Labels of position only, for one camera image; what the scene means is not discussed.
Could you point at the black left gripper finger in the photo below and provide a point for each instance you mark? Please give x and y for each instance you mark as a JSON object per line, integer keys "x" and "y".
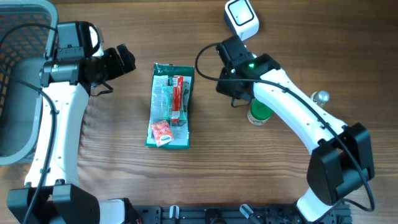
{"x": 113, "y": 64}
{"x": 127, "y": 58}

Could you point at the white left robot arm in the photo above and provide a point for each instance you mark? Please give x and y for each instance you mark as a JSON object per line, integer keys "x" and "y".
{"x": 51, "y": 192}

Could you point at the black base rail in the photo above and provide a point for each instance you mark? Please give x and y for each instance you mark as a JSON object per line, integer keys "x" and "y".
{"x": 269, "y": 214}

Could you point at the yellow oil bottle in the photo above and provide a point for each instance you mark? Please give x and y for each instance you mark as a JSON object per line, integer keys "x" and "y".
{"x": 320, "y": 98}

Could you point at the light green sachet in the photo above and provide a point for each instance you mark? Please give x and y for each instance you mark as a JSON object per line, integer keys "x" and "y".
{"x": 167, "y": 92}

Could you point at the orange tissue pack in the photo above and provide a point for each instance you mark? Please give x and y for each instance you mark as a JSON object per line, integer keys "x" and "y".
{"x": 162, "y": 132}

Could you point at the green glove package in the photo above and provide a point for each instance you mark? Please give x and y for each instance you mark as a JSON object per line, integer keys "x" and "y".
{"x": 163, "y": 75}

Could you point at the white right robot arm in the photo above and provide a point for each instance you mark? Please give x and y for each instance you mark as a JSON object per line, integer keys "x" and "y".
{"x": 341, "y": 157}

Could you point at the red sachet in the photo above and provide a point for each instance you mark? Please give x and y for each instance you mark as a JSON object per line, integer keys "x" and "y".
{"x": 177, "y": 98}

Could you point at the grey plastic basket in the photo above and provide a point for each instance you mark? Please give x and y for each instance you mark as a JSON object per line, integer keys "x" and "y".
{"x": 27, "y": 42}

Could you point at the white barcode scanner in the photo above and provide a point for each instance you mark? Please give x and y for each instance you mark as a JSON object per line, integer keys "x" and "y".
{"x": 241, "y": 19}

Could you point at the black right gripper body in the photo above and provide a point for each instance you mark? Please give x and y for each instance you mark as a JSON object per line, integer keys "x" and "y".
{"x": 238, "y": 91}

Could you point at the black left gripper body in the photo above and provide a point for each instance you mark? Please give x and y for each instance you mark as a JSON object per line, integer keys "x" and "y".
{"x": 101, "y": 71}

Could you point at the green lid jar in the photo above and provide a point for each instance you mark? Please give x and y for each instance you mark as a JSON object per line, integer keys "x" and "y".
{"x": 259, "y": 113}

